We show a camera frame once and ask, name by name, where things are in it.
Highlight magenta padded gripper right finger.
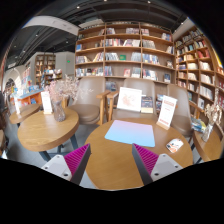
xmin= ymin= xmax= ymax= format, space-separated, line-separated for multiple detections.
xmin=132 ymin=144 xmax=182 ymax=185

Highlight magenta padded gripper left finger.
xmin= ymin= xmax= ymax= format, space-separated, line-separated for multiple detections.
xmin=42 ymin=144 xmax=91 ymax=185

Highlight blue pink gradient mouse pad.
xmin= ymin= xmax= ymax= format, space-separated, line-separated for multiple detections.
xmin=105 ymin=120 xmax=155 ymax=147

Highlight round wooden front table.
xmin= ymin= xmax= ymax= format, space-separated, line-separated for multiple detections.
xmin=86 ymin=118 xmax=193 ymax=190

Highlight round wooden table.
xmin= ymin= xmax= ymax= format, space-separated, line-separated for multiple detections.
xmin=17 ymin=107 xmax=79 ymax=161
xmin=86 ymin=118 xmax=193 ymax=190
xmin=193 ymin=131 xmax=222 ymax=162

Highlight round wooden left table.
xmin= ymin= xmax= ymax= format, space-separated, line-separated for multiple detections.
xmin=17 ymin=107 xmax=79 ymax=161

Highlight beige armchair right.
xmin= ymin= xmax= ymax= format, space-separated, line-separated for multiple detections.
xmin=167 ymin=84 xmax=193 ymax=137

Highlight beige armchair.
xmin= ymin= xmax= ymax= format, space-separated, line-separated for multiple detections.
xmin=106 ymin=77 xmax=158 ymax=122
xmin=70 ymin=76 xmax=110 ymax=125
xmin=167 ymin=84 xmax=193 ymax=137

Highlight dark book on chair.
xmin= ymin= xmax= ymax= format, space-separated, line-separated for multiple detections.
xmin=141 ymin=96 xmax=153 ymax=113

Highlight round wooden right table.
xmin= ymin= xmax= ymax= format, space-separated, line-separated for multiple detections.
xmin=193 ymin=131 xmax=222 ymax=162

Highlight white orange table sign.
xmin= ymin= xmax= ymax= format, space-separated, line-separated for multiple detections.
xmin=156 ymin=95 xmax=177 ymax=130

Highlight beige armchair left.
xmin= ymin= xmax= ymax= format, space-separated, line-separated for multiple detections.
xmin=70 ymin=76 xmax=110 ymax=125

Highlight white picture book on chair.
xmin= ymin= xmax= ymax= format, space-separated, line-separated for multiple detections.
xmin=117 ymin=87 xmax=142 ymax=112

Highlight small white left table sign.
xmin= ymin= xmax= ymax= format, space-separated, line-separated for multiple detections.
xmin=41 ymin=91 xmax=53 ymax=114

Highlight small round far left table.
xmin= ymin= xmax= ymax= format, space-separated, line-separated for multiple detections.
xmin=9 ymin=104 xmax=40 ymax=126

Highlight glass vase with dried flowers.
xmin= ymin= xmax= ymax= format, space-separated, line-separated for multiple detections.
xmin=45 ymin=76 xmax=92 ymax=122

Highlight beige armchair middle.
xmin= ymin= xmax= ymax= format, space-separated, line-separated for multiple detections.
xmin=106 ymin=77 xmax=158 ymax=122

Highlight glass vase right table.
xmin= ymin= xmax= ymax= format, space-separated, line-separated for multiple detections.
xmin=202 ymin=88 xmax=222 ymax=142

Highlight orange blue display counter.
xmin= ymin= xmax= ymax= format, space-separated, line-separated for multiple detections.
xmin=13 ymin=89 xmax=42 ymax=107

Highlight far left wooden bookshelf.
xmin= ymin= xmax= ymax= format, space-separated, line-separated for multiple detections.
xmin=35 ymin=54 xmax=62 ymax=88

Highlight large wooden bookshelf centre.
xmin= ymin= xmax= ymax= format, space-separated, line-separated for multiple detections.
xmin=73 ymin=21 xmax=177 ymax=101

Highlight wooden bookshelf right wall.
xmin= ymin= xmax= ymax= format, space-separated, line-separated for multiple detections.
xmin=175 ymin=26 xmax=224 ymax=118

